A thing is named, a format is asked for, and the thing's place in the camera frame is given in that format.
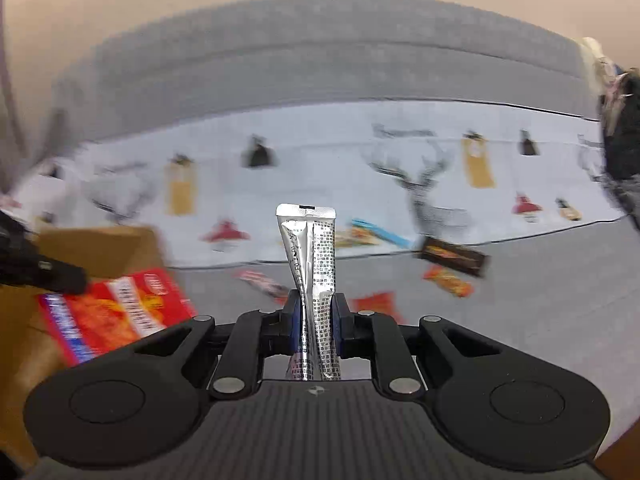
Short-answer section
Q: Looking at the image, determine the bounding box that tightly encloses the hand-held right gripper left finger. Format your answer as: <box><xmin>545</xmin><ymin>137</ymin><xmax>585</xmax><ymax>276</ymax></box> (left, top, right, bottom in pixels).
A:
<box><xmin>132</xmin><ymin>292</ymin><xmax>304</xmax><ymax>402</ymax></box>

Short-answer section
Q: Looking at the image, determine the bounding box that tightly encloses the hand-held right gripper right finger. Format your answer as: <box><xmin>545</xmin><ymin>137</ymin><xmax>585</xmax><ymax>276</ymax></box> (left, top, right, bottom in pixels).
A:
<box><xmin>331</xmin><ymin>292</ymin><xmax>502</xmax><ymax>397</ymax></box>

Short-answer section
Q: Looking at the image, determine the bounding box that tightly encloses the cream fabric item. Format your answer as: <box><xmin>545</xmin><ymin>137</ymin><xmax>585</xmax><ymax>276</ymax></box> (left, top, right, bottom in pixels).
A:
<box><xmin>580</xmin><ymin>37</ymin><xmax>618</xmax><ymax>96</ymax></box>

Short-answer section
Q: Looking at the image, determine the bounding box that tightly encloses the black snack packet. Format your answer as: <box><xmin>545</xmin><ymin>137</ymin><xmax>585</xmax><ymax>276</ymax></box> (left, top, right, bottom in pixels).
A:
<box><xmin>417</xmin><ymin>235</ymin><xmax>489</xmax><ymax>279</ymax></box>

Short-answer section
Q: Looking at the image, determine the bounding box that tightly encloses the plain red snack packet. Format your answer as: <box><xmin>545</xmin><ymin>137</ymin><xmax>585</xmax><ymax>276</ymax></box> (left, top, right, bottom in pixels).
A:
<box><xmin>350</xmin><ymin>291</ymin><xmax>407</xmax><ymax>326</ymax></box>

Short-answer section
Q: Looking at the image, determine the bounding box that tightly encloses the dark printed cloth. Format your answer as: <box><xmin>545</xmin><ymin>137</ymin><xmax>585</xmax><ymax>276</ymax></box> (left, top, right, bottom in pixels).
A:
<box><xmin>597</xmin><ymin>67</ymin><xmax>640</xmax><ymax>233</ymax></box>

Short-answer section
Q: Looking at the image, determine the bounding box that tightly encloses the brown cardboard box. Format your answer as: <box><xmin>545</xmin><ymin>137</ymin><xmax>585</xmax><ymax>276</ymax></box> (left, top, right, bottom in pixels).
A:
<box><xmin>0</xmin><ymin>225</ymin><xmax>173</xmax><ymax>468</ymax></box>

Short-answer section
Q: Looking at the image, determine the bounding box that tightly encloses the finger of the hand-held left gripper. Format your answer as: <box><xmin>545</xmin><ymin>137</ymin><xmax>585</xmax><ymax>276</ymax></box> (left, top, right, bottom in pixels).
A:
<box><xmin>0</xmin><ymin>210</ymin><xmax>90</xmax><ymax>297</ymax></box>

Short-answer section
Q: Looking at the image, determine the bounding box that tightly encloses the grey printed bed cover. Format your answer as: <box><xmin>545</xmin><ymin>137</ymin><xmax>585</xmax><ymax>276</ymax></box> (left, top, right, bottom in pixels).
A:
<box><xmin>10</xmin><ymin>0</ymin><xmax>640</xmax><ymax>461</ymax></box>

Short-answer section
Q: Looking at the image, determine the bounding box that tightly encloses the yellow orange snack packet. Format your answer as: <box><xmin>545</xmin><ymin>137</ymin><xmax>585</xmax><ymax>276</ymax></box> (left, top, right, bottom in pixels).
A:
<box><xmin>334</xmin><ymin>227</ymin><xmax>381</xmax><ymax>250</ymax></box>

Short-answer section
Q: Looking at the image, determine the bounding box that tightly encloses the large red snack packet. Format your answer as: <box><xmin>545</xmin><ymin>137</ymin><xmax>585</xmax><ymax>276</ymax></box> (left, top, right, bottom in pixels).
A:
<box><xmin>36</xmin><ymin>269</ymin><xmax>198</xmax><ymax>367</ymax></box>

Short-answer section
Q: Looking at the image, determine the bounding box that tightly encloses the silver snack packet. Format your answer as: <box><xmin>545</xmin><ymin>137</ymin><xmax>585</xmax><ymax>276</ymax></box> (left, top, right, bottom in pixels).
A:
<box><xmin>276</xmin><ymin>203</ymin><xmax>344</xmax><ymax>384</ymax></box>

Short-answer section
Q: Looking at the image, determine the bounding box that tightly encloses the small orange red snack packet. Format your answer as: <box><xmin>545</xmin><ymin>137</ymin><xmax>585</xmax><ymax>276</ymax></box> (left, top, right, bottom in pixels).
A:
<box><xmin>422</xmin><ymin>265</ymin><xmax>475</xmax><ymax>299</ymax></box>

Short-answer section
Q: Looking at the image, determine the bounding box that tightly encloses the red black stick packet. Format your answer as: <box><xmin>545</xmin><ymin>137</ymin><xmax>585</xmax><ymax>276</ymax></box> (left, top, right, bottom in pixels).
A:
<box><xmin>235</xmin><ymin>269</ymin><xmax>289</xmax><ymax>306</ymax></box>

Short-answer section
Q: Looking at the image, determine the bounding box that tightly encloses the teal small tool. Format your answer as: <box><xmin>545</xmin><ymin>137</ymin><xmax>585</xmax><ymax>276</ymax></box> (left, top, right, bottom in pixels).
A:
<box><xmin>350</xmin><ymin>217</ymin><xmax>414</xmax><ymax>251</ymax></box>

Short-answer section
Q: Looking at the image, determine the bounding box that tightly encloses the grey curtain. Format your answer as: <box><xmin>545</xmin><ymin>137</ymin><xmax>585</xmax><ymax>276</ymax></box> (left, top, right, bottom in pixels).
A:
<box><xmin>0</xmin><ymin>5</ymin><xmax>36</xmax><ymax>196</ymax></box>

